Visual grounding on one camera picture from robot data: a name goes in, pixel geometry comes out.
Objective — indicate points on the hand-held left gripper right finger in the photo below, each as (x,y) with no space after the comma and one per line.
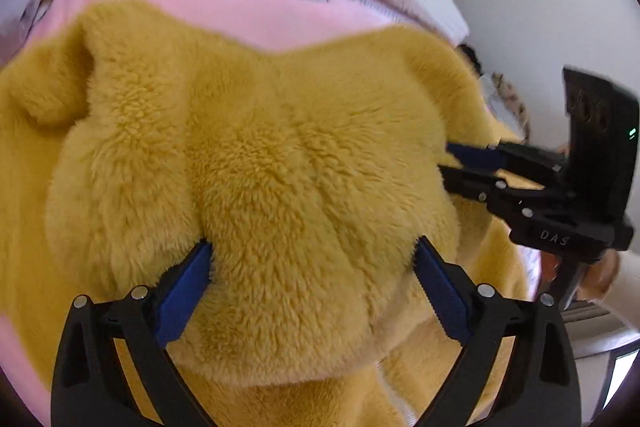
(442,292)

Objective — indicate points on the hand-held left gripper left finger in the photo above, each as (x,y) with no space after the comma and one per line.
(187,287)

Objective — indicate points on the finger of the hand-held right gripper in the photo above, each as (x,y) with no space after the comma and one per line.
(475,156)
(470,184)

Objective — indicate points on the large yellow plush bear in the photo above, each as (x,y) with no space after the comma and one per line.
(300,157)

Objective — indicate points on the person's right forearm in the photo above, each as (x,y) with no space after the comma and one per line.
(627,294)

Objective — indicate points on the person's right hand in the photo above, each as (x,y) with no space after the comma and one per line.
(600,279)

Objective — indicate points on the leopard print cloth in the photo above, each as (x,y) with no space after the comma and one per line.
(515,107)

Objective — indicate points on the dark item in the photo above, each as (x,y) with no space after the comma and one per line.
(470,57)

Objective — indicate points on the white quilt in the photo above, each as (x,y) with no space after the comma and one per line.
(425,2)

